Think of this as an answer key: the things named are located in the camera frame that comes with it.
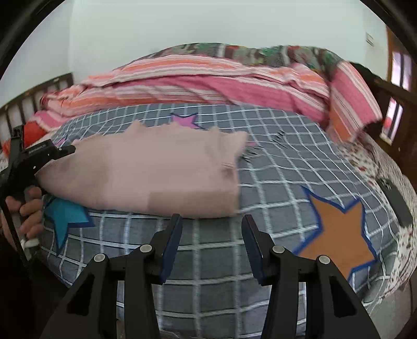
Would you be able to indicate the dark wooden headboard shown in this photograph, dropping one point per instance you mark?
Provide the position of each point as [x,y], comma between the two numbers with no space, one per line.
[32,94]

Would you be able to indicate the grey checked star blanket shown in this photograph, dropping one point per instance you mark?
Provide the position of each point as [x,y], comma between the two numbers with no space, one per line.
[277,163]

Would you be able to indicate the person's left hand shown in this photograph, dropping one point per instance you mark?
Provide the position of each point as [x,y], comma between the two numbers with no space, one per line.
[31,215]

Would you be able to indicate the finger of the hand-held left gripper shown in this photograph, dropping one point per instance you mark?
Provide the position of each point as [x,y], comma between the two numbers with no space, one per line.
[53,158]

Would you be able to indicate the pink knitted sweater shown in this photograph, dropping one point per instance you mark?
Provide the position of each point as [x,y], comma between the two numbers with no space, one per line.
[146,169]

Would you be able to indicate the dark wooden footboard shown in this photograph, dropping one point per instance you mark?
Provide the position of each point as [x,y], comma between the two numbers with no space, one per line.
[384,88]

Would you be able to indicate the white wall switch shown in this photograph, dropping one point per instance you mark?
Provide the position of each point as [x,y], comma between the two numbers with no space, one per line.
[369,38]

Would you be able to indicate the wooden door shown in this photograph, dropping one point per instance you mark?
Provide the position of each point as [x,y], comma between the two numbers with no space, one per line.
[395,42]

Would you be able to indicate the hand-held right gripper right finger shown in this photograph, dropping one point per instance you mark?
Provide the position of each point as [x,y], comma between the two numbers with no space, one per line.
[254,251]

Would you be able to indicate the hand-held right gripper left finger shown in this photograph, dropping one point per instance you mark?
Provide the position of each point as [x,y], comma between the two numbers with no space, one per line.
[171,251]

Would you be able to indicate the floral bed sheet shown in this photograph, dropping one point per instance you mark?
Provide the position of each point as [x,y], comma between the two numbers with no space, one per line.
[368,163]

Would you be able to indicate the pink orange striped quilt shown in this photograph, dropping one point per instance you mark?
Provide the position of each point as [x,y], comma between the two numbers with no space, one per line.
[211,84]

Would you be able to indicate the black device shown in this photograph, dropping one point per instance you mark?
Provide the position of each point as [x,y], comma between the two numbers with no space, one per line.
[397,202]

